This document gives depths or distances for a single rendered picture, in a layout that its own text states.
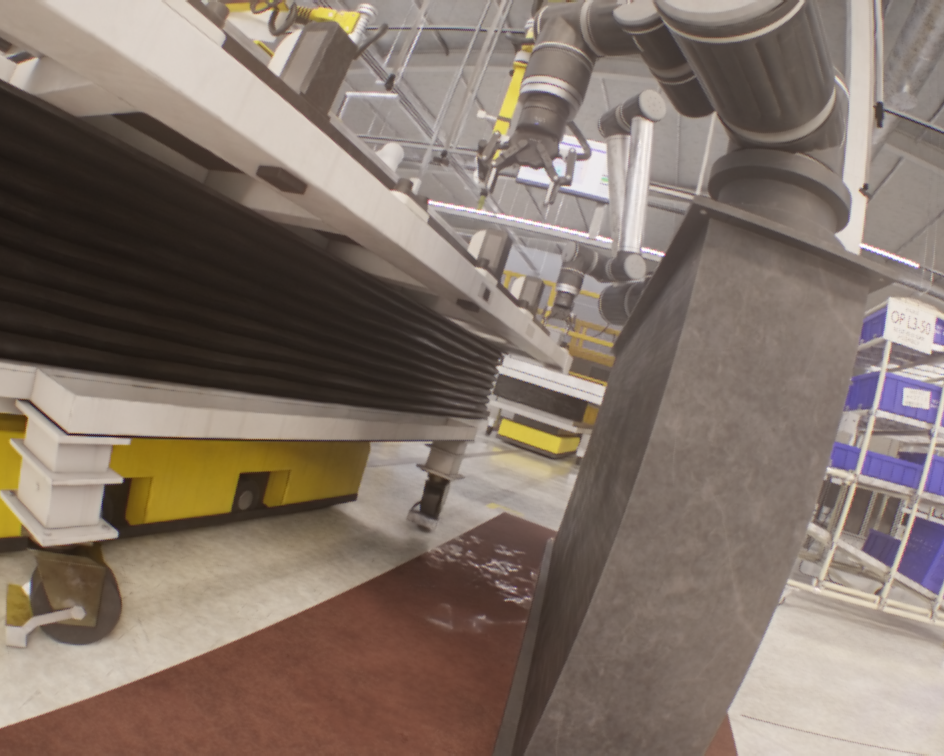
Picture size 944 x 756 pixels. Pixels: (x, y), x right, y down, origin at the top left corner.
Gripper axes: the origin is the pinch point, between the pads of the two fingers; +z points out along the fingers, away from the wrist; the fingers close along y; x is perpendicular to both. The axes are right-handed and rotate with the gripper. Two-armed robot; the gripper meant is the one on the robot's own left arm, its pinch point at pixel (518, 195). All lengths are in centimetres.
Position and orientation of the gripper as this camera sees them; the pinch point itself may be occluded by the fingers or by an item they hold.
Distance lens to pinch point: 88.5
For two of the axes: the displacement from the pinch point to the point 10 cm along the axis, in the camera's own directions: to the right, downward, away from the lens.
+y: 9.3, 3.0, -1.9
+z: -3.1, 9.5, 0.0
